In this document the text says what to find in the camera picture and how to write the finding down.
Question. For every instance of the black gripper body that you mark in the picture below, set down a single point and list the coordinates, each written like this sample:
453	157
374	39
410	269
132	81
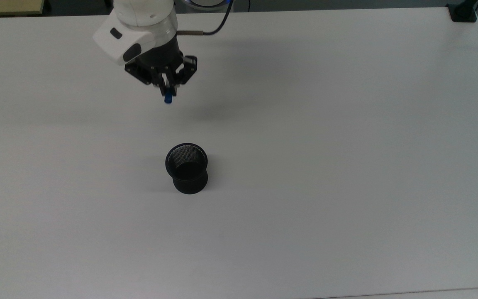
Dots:
156	62

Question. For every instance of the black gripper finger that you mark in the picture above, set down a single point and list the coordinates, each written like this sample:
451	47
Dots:
173	85
163	85

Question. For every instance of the blue and white marker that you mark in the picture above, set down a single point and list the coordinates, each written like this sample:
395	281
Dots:
168	100

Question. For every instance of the black mesh pen cup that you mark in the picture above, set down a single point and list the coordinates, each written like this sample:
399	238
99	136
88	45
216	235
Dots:
189	182

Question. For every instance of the beige side table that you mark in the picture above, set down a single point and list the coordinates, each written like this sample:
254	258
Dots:
6	6

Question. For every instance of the black table clamp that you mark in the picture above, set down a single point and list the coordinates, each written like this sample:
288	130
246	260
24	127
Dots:
463	12

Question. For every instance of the white adjacent table edge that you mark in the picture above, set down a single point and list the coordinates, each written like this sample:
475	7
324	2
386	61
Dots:
430	294

